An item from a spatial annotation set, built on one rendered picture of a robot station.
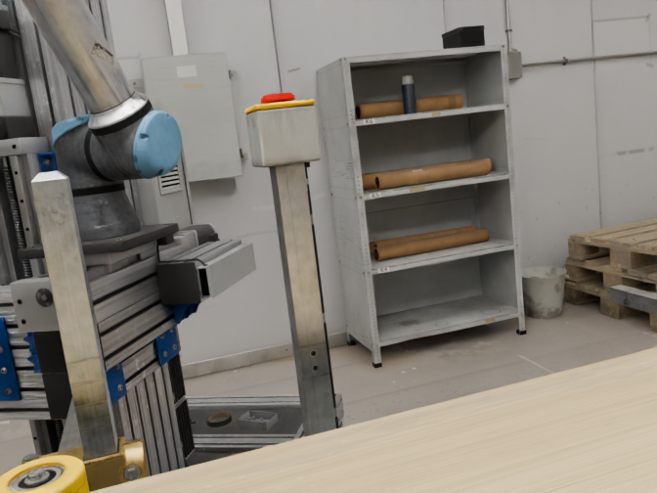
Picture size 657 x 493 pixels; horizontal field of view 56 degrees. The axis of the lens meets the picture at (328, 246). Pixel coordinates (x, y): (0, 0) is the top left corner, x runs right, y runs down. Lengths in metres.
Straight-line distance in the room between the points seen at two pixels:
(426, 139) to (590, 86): 1.17
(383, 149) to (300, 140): 2.86
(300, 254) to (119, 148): 0.51
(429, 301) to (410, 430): 3.20
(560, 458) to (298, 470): 0.21
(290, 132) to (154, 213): 1.01
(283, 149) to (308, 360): 0.26
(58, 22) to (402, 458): 0.85
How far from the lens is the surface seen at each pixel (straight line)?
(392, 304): 3.69
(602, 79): 4.38
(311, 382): 0.79
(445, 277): 3.80
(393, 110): 3.38
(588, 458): 0.56
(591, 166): 4.32
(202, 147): 3.11
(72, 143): 1.26
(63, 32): 1.12
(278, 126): 0.71
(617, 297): 1.35
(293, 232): 0.74
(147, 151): 1.13
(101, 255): 1.22
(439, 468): 0.54
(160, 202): 1.70
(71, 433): 0.89
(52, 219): 0.72
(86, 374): 0.75
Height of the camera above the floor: 1.17
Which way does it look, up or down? 10 degrees down
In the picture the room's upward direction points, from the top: 7 degrees counter-clockwise
